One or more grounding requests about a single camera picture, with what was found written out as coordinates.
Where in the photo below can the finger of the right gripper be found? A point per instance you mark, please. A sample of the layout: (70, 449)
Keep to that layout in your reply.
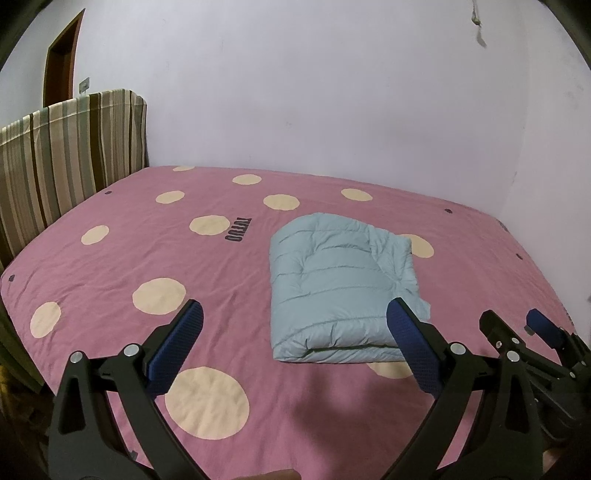
(500, 335)
(555, 337)

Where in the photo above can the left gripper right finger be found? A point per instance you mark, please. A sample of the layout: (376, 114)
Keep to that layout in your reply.
(505, 440)

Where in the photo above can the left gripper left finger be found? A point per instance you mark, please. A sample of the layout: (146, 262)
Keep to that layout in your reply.
(85, 441)

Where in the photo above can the light teal puffer jacket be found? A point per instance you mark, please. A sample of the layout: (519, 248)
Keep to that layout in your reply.
(332, 279)

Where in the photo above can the pink polka dot bedsheet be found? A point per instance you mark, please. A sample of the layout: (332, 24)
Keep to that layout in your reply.
(123, 262)

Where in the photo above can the striped headboard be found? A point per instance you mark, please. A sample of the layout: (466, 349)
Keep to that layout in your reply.
(57, 157)

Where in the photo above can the brown wooden door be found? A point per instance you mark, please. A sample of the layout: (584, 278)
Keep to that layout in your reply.
(60, 62)

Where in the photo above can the wall light switch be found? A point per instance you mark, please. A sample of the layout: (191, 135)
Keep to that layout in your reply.
(84, 85)

